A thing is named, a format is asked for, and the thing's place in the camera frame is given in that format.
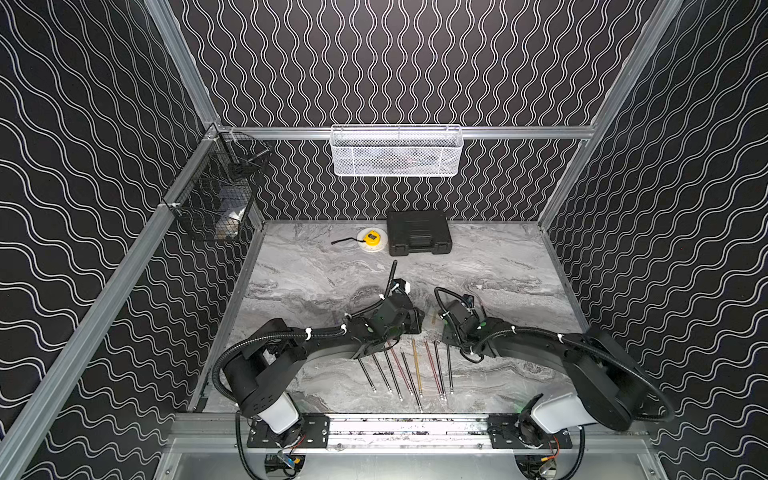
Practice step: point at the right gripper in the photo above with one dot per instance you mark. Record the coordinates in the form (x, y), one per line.
(445, 336)

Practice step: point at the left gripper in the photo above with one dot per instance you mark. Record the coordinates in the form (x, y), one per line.
(405, 318)

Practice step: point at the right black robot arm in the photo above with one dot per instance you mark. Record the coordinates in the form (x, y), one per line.
(607, 386)

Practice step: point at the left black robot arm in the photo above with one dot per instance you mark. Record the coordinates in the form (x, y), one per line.
(256, 372)

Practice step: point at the yellow white tape measure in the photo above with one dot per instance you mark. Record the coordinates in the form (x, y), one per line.
(369, 240)

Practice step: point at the black plastic tool case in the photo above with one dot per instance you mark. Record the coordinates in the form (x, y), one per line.
(418, 232)

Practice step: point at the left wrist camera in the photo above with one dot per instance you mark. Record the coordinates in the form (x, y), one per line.
(401, 286)

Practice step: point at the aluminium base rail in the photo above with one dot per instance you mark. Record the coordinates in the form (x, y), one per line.
(404, 433)

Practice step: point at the white wire mesh basket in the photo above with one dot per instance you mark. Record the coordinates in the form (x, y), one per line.
(419, 150)

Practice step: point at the black wire basket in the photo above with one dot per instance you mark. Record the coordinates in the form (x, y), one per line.
(217, 200)

